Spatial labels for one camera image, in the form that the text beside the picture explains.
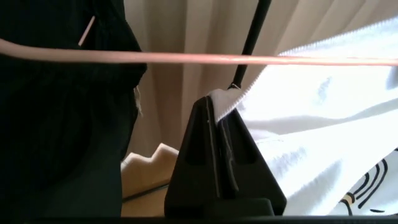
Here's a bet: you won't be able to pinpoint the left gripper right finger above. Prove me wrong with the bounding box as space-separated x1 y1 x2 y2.
216 107 287 217

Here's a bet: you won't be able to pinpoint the black clothes rack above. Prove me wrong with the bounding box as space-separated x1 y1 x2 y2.
122 0 273 203

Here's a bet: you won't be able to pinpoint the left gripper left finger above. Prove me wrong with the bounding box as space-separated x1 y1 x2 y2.
164 95 221 218

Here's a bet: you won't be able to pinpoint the white garment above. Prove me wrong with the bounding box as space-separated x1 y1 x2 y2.
207 17 398 217

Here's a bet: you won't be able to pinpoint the black shorts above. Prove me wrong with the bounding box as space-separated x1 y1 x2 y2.
0 0 148 218

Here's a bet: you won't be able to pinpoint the beige curtain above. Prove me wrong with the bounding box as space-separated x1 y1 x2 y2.
121 0 398 160

